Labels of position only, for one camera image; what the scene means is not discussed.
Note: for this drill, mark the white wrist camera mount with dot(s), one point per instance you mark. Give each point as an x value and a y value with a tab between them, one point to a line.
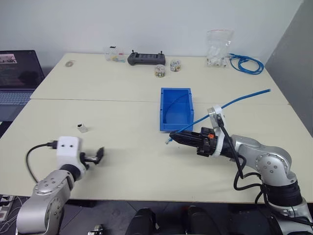
215	117
68	149

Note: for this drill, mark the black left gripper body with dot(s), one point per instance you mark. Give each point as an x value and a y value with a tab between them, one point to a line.
85	160

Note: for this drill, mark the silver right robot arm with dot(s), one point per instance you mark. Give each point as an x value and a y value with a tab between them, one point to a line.
271	169

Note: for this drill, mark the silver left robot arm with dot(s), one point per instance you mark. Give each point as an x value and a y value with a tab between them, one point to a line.
46	195

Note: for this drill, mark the open laptop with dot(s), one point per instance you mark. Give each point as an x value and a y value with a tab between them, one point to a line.
17	73

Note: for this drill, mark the grey handheld remote controller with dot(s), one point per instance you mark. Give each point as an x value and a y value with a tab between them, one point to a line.
146	59

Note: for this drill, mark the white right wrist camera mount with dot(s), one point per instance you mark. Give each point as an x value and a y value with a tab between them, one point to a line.
215	117

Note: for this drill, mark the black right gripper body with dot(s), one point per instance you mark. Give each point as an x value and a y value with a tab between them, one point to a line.
206	143

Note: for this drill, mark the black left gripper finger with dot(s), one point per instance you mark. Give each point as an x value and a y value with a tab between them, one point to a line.
100	154

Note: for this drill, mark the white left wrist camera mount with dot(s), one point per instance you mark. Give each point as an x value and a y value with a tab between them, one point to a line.
68	149

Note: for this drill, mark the small clear jar colourful bits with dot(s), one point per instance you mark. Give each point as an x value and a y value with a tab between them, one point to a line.
175	65
160	71

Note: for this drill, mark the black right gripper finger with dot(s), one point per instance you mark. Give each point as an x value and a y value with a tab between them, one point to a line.
187	144
185	135

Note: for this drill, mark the blue plastic bin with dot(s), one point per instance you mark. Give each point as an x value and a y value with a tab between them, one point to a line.
168	126

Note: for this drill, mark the dark rounded shape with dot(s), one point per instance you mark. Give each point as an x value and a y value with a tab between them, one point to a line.
141	221
205	220

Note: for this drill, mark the white power strip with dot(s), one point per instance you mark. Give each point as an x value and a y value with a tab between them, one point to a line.
5	208

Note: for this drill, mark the small round beige disc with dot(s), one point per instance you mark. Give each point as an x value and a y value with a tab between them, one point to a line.
69	63

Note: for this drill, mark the clear bag of white couplers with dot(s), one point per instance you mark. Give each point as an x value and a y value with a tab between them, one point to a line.
218	49

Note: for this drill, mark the white coupler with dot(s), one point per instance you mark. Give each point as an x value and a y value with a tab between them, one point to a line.
82	128

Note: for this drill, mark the clear plastic parts box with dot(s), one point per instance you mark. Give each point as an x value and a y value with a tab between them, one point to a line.
115	54

